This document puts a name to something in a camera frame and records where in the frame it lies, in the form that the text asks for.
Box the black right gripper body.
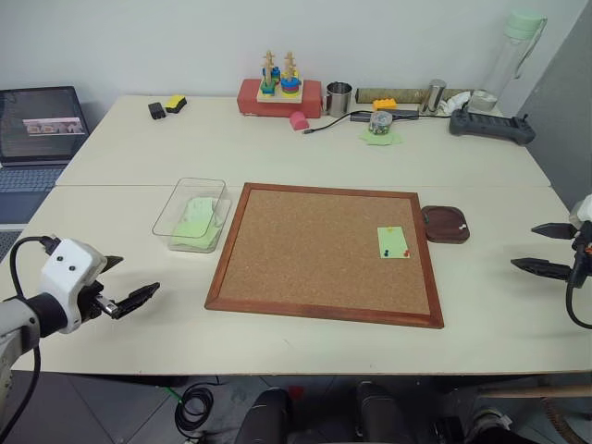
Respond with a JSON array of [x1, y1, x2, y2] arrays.
[[569, 224, 592, 289]]

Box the clear plastic container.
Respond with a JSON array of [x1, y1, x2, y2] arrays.
[[152, 177, 233, 254]]

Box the black usb cable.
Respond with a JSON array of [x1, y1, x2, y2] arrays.
[[302, 109, 372, 136]]

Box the clear bottle with green lid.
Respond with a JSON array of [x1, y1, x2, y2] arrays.
[[484, 9, 549, 117]]

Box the wood-framed cork board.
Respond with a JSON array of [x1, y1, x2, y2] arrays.
[[203, 182, 446, 330]]

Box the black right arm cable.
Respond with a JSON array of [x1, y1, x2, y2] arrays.
[[565, 266, 592, 331]]

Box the dark rounded shape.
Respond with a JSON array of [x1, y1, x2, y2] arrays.
[[239, 387, 291, 444], [354, 380, 410, 444]]

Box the white crumpled cloth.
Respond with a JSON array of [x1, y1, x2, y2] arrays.
[[440, 91, 474, 115]]

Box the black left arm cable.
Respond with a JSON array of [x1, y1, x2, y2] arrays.
[[9, 236, 62, 444]]

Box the brown cardboard tube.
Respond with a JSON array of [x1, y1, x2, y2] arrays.
[[355, 87, 435, 105]]

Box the dark wooden tray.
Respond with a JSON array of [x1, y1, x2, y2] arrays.
[[420, 204, 472, 244]]

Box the brown ribbed hose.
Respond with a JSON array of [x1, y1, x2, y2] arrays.
[[539, 396, 592, 444]]

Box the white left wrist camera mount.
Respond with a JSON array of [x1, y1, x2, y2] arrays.
[[38, 238, 108, 335]]

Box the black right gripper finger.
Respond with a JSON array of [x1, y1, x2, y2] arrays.
[[510, 257, 573, 282], [530, 222, 577, 241]]

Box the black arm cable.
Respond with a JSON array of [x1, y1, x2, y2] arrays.
[[9, 236, 62, 444], [565, 266, 592, 331]]

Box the green sticky note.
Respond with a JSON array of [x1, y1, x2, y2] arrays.
[[376, 225, 413, 260]]

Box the steel mug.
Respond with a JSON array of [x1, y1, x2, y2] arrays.
[[321, 80, 355, 117]]

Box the wooden colourful stacking toy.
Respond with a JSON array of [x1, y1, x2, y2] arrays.
[[255, 50, 304, 105]]

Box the coiled black floor cable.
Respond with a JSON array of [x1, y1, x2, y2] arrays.
[[174, 384, 215, 432]]

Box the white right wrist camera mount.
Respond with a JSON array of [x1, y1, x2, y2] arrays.
[[570, 193, 592, 228]]

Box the white tape roll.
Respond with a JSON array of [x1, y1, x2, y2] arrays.
[[468, 89, 498, 113]]

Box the green paper pieces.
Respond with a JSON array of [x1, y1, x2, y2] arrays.
[[358, 129, 403, 147]]

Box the grey laptop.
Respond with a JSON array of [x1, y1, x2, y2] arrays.
[[0, 85, 92, 224]]

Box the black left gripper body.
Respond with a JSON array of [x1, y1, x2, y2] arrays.
[[75, 278, 122, 326]]

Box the black handheld controller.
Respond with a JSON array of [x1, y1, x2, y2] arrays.
[[449, 107, 537, 147]]

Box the wooden bar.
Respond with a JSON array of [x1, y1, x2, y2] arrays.
[[475, 385, 592, 400]]

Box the black flat hub bar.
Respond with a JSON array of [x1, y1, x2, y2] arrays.
[[349, 109, 420, 123]]

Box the red rectangular box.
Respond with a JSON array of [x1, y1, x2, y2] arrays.
[[236, 78, 324, 119]]

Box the pile of green notes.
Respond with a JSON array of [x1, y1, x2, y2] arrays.
[[169, 196, 224, 252]]

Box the grey partition panel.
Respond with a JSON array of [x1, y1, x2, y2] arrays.
[[516, 0, 592, 187]]

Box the steel cylinder tumbler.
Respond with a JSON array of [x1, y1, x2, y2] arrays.
[[424, 79, 448, 117]]

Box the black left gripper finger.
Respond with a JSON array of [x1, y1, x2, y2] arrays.
[[112, 281, 162, 321], [100, 255, 125, 277]]

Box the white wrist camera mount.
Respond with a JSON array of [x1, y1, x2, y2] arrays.
[[38, 238, 108, 335], [570, 193, 592, 228]]

